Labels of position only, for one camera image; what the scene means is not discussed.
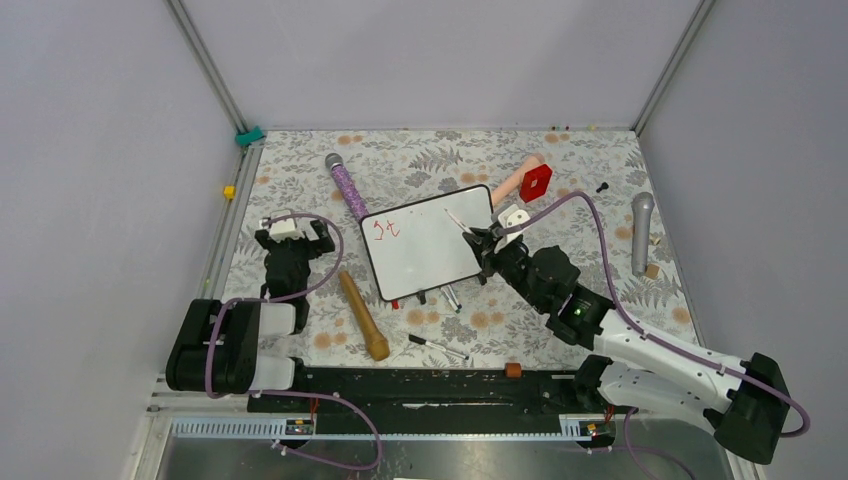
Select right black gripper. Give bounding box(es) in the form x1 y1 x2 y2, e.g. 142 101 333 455
464 227 549 312

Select white whiteboard black frame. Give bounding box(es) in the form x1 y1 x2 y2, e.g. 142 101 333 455
359 184 493 302

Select red capped whiteboard marker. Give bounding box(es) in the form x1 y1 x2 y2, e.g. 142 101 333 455
444 209 473 234

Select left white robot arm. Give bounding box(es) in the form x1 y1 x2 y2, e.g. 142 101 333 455
165 215 338 411

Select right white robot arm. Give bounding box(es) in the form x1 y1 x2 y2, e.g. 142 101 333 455
462 228 790 465

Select black capped marker by board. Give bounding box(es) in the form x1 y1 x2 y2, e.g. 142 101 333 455
444 285 462 313

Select green capped marker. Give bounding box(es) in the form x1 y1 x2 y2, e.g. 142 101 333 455
440 286 462 313

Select pink toy microphone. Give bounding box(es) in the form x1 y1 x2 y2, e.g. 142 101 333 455
490 153 545 207

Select red square block with hole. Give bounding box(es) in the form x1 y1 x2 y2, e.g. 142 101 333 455
519 164 553 203

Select purple glitter microphone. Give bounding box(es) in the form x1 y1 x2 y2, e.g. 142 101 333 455
325 152 368 222

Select black capped marker front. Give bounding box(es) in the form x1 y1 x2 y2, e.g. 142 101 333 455
408 334 470 361

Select small brown wooden cube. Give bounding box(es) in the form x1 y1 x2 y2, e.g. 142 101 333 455
504 362 523 379

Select teal corner clip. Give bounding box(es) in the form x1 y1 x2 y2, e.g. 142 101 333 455
235 126 265 148

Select silver grey microphone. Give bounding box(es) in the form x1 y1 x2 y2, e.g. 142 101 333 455
631 192 655 277

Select small tan wooden block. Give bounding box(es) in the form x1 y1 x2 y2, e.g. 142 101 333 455
645 264 661 280

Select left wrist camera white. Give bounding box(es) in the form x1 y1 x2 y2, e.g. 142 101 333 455
260 217 307 243

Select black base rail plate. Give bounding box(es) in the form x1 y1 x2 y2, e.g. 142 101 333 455
247 364 626 435

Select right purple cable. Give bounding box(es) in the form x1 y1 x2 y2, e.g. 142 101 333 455
506 192 813 480

